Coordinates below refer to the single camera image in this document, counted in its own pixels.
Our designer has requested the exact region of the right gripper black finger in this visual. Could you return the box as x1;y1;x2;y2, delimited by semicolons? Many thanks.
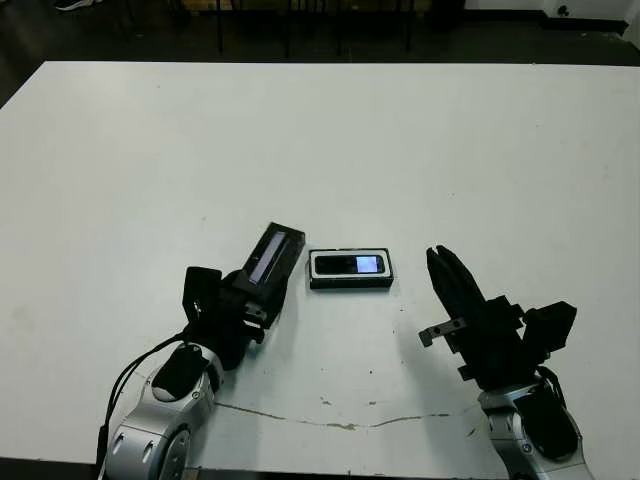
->
425;247;467;324
435;244;486;322

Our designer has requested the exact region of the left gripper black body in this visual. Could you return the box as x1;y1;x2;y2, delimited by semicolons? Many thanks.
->
181;283;267;372

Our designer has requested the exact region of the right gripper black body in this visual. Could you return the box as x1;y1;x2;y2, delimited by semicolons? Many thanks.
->
418;294;539;394

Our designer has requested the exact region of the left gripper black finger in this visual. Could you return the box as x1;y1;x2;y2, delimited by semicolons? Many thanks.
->
227;269;252;295

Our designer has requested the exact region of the black box lid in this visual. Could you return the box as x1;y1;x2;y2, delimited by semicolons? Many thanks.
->
234;220;308;332

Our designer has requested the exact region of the black camera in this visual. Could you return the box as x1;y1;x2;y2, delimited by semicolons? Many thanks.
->
313;252;389;278

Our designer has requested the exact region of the black box base white insert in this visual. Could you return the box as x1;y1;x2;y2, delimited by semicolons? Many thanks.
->
306;245;398;293

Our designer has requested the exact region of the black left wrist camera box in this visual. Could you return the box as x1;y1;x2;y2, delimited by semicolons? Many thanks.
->
181;265;224;327

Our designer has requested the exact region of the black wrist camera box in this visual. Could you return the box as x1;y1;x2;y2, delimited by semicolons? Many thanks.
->
181;265;224;327
519;300;579;362

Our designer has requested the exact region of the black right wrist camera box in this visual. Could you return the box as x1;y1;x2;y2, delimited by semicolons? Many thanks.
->
519;300;579;362

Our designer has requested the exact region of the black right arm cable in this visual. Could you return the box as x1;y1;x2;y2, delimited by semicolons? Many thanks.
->
536;366;569;417

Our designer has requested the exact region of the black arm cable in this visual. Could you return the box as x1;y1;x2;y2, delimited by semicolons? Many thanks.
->
536;366;569;417
96;331;192;477

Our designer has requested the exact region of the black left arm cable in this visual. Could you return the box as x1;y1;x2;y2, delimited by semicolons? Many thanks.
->
96;331;192;477

